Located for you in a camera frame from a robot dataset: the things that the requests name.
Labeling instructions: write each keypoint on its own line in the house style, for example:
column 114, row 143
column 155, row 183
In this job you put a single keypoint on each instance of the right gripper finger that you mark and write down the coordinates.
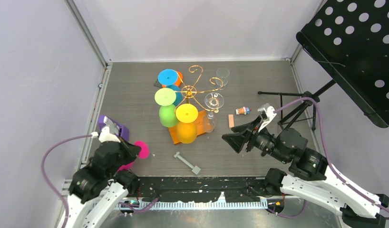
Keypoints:
column 236, row 140
column 252, row 127

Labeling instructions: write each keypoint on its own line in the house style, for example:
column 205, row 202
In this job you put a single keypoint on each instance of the black perforated music stand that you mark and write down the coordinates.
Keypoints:
column 350, row 41

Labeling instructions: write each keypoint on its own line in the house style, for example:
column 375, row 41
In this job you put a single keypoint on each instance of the gold wire wine glass rack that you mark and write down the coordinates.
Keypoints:
column 195, row 97

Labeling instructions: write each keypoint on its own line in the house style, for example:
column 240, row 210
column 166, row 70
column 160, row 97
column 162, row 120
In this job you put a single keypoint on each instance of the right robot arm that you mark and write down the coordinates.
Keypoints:
column 310, row 177

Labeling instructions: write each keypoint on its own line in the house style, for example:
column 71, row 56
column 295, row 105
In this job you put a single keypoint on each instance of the small wooden block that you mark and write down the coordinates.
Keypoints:
column 231, row 120

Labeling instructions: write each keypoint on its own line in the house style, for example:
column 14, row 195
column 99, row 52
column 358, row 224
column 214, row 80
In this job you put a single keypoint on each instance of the green plastic wine glass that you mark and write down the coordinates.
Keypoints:
column 165, row 97

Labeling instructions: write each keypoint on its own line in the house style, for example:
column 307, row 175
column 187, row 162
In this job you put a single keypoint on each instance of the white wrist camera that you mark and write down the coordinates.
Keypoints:
column 105, row 135
column 267, row 113

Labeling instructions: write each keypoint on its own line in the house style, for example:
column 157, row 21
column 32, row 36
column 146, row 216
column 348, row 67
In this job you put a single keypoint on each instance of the grey bolt tool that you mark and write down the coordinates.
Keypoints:
column 194, row 169

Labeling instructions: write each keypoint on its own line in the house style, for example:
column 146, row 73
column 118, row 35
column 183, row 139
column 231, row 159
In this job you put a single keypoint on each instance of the pink plastic wine glass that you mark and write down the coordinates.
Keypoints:
column 143, row 154

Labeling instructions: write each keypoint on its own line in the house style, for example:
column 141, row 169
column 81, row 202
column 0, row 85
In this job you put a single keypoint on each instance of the orange plastic bowl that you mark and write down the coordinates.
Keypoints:
column 179, row 80

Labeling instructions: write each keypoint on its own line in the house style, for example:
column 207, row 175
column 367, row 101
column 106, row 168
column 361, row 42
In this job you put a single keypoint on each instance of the clear wine glass back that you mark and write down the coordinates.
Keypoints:
column 223, row 76

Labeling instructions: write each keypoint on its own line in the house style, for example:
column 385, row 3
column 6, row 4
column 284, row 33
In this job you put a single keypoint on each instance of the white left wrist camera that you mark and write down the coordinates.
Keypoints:
column 105, row 135

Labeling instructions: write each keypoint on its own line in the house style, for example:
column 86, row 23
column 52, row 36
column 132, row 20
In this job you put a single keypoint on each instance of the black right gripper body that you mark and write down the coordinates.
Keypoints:
column 252, row 136

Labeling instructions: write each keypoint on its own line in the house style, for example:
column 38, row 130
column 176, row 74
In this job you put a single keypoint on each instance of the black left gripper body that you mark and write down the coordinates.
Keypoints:
column 126, row 152

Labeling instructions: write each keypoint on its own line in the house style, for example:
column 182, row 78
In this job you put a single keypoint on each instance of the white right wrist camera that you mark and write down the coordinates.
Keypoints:
column 267, row 113

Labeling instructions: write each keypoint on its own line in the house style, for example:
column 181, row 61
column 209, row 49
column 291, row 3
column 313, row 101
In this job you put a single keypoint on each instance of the orange plastic wine glass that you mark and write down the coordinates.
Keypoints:
column 186, row 129

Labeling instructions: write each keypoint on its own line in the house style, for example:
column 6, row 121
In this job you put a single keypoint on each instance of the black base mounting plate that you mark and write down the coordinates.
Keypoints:
column 203, row 189

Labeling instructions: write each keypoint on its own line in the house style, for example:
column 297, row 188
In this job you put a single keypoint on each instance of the grey lego baseplate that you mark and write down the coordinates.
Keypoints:
column 157, row 84

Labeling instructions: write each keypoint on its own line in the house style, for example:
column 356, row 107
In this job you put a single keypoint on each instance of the purple box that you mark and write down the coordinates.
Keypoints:
column 114, row 127

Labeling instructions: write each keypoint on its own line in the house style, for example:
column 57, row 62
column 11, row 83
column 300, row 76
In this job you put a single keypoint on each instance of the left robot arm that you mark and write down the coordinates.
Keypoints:
column 99, row 186

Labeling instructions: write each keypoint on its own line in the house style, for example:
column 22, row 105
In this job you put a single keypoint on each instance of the blue plastic wine glass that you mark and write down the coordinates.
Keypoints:
column 167, row 78

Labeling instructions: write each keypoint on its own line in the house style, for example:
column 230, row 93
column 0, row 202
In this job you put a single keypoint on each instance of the clear wine glass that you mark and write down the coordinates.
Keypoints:
column 223, row 76
column 212, row 100

